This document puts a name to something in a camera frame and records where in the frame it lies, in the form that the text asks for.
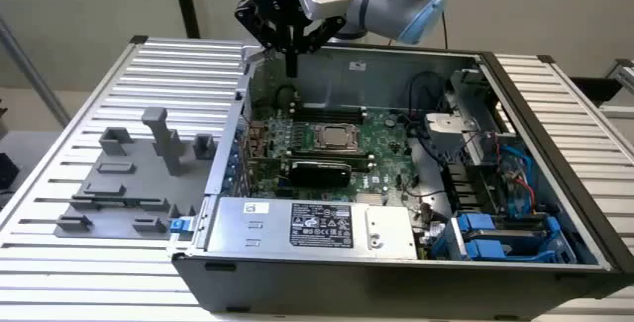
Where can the black box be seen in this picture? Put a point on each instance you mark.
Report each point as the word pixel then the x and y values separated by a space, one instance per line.
pixel 7 171

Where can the blue case latch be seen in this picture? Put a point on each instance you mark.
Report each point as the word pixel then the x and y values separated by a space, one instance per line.
pixel 179 225

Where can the aluminium frame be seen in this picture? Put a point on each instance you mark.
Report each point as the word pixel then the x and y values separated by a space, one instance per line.
pixel 620 77

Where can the grey parts rack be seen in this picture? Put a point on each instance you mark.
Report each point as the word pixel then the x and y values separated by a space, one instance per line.
pixel 134 184

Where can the blue disk bay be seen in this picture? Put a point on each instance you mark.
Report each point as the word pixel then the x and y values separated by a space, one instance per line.
pixel 501 240

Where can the black RAM slot bank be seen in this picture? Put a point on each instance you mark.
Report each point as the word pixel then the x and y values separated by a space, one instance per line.
pixel 329 113

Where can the green motherboard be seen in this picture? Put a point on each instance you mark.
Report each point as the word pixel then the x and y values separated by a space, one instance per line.
pixel 381 151

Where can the silver aluminium profile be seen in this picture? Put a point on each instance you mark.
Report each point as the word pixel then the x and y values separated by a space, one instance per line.
pixel 35 73

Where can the black open PC case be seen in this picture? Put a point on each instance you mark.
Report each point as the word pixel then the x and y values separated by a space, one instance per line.
pixel 377 285

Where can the CPU socket metal frame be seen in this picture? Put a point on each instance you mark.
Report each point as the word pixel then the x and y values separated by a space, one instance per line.
pixel 332 137

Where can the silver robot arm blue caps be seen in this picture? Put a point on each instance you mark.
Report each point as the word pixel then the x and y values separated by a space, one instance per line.
pixel 381 10

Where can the dark RAM stick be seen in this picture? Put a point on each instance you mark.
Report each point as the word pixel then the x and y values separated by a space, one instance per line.
pixel 119 200
pixel 329 156

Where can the silver CPU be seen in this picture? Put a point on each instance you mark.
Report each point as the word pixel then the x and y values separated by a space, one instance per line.
pixel 336 136

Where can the silver power supply unit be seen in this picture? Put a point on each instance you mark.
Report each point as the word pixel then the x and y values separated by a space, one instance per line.
pixel 308 231

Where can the black graphics card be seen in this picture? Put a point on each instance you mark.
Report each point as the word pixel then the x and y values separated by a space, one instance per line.
pixel 320 175

